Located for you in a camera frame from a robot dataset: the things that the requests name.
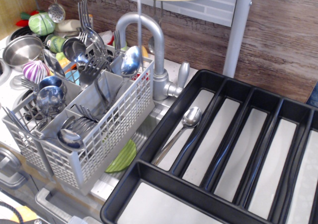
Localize green toy cabbage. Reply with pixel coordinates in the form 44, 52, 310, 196
28, 12, 56, 36

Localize steel pot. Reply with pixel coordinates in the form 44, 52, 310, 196
0, 35, 43, 72

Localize purple white toy onion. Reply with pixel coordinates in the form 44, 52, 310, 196
23, 60, 50, 83

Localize steel spoon front basket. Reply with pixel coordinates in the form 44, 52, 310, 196
39, 129, 85, 152

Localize steel fork in basket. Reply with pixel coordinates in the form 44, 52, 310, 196
79, 57, 109, 91

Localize steel spoon in tray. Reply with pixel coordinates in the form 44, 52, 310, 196
152, 106, 202, 165

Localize steel fork back right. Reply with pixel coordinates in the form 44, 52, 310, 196
114, 30, 121, 58

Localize tall steel fork at back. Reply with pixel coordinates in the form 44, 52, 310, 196
78, 0, 93, 42

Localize grey plastic cutlery basket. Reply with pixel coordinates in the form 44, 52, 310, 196
3, 58, 155, 194

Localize yellow toy at bottom left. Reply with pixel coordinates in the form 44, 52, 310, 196
9, 206, 38, 223

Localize green toy plate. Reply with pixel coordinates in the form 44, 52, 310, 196
105, 139, 137, 173

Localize grey metal post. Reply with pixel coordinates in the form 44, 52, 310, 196
223, 0, 252, 78

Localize silver kitchen faucet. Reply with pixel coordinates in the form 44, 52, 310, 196
116, 12, 190, 100

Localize steel ladle spoon at back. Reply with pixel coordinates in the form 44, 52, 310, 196
63, 38, 88, 63

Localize large steel spoon upright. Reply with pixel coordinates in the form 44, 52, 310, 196
109, 45, 143, 105

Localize green toy can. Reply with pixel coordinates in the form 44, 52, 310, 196
45, 34, 66, 53

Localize black cutlery tray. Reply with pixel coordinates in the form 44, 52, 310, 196
100, 70, 318, 224

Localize hanging steel skimmer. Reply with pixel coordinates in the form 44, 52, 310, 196
48, 0, 66, 23

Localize round steel spoon bowls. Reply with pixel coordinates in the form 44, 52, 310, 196
36, 76, 67, 117

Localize stack of forks in basket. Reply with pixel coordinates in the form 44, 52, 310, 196
61, 104, 97, 137

